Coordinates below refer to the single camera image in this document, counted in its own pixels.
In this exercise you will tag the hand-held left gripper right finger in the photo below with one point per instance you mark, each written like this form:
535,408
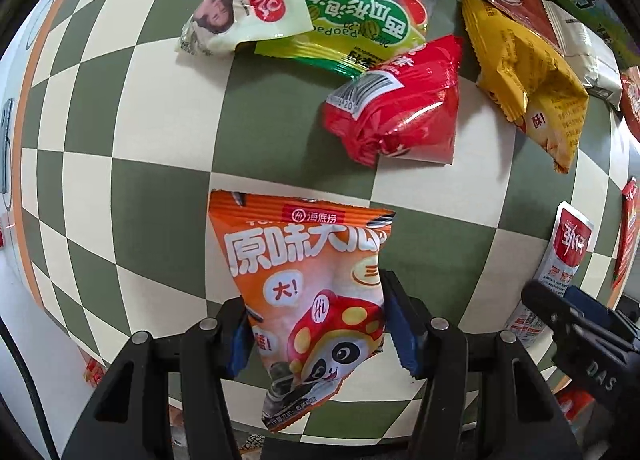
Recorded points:
402,335

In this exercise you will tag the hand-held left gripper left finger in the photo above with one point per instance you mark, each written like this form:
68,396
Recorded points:
239,340

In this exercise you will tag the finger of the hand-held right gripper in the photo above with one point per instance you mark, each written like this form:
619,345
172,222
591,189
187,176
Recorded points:
547,302
590,305

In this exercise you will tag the red white sausage packet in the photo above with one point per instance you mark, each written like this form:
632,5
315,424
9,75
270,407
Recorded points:
570,240

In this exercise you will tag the orange panda snack packet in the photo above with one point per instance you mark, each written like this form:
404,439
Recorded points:
300,265

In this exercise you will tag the red foil snack packet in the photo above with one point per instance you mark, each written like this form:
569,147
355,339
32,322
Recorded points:
400,109

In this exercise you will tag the yellow snack packet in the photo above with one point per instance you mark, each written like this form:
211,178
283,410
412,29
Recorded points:
515,69

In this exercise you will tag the white snack packet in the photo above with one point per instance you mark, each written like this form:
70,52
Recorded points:
585,49

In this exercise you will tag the green bag of colourful gumballs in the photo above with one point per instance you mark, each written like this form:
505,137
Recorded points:
350,24

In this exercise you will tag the cream face print snack packet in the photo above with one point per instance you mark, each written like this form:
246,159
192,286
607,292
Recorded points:
235,14

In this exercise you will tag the red orange snack packet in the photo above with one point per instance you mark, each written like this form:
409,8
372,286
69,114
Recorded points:
575,402

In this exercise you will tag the small red packet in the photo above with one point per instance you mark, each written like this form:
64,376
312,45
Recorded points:
94,371

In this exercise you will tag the green white checkered tablecloth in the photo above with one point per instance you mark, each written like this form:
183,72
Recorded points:
150,139

